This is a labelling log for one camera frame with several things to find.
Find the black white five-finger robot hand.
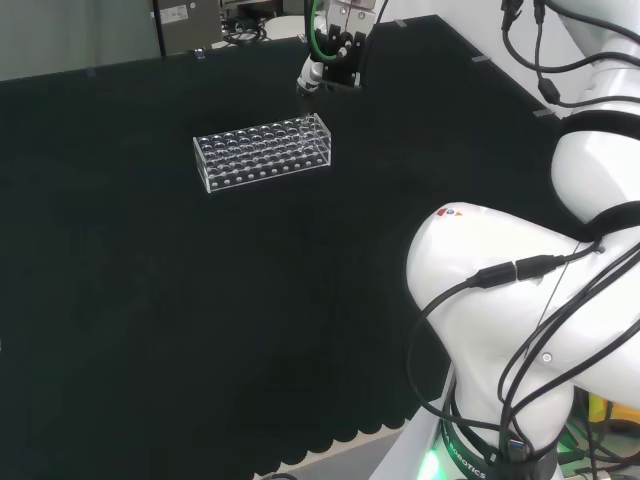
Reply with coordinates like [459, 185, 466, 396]
[294, 0, 381, 95]

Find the clear glass test tube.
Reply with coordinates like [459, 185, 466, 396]
[298, 113, 317, 146]

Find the clear acrylic test tube rack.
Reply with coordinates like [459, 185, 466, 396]
[192, 112, 333, 195]

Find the grey equipment box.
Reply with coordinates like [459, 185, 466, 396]
[151, 0, 225, 57]

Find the black bench cloth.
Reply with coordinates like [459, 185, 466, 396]
[0, 13, 559, 480]

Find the yellow stop button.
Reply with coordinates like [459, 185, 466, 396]
[584, 392, 640, 441]

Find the green cable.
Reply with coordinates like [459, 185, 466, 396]
[308, 0, 344, 65]

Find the black cable coil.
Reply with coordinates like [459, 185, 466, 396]
[219, 14, 269, 49]

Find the black cable with ferrite block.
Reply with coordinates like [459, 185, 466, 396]
[499, 0, 640, 109]

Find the black cable with inline plug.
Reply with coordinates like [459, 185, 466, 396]
[405, 240, 606, 466]

